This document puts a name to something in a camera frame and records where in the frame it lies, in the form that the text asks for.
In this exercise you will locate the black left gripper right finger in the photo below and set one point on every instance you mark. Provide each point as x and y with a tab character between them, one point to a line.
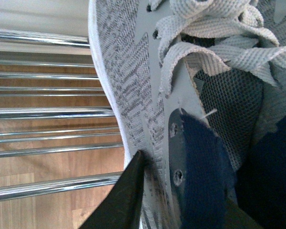
235	218

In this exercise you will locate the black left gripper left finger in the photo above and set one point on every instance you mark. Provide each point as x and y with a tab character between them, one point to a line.
121	209

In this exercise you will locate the grey knit sneaker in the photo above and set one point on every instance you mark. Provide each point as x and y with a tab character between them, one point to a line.
199	86

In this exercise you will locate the black metal shoe rack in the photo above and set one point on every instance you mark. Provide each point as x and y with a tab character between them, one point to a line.
59	139

